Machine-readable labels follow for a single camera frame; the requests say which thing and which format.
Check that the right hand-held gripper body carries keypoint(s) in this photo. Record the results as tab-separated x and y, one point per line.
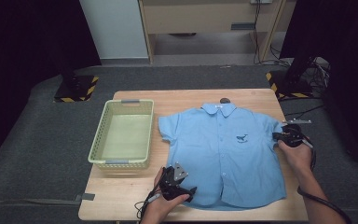
293	137

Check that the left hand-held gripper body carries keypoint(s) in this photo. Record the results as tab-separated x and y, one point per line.
169	185

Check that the light blue shirt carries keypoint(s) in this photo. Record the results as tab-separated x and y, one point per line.
223	161

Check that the pale green plastic basket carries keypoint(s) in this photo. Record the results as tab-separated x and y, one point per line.
127	137

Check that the person's right hand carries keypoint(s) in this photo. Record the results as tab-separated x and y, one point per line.
300	158

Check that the person's left hand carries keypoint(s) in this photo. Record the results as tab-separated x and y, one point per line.
157	208

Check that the black stand with striped base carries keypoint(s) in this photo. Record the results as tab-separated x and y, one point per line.
74	88
292	84

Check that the dark round table grommet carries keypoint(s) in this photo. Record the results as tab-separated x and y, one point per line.
225	100

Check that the grey tape strip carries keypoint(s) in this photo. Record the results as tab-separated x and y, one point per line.
87	196

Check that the black curtain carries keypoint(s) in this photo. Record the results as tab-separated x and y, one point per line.
18	46
348	62

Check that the white cabinet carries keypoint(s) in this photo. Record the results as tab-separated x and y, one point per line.
115	28

